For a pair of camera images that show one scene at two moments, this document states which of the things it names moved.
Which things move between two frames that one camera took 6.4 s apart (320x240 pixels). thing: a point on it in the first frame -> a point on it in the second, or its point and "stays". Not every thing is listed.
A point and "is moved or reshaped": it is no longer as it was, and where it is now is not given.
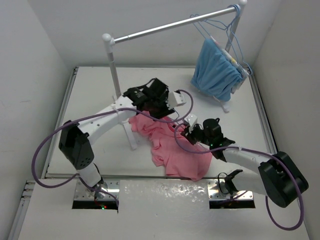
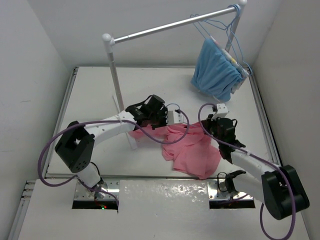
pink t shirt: [168, 152] is moved or reshaped
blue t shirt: [214, 73] stays
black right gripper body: [197, 135] -> [211, 128]
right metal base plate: [217, 190] stays
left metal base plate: [84, 191] stays
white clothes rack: [111, 41] stays
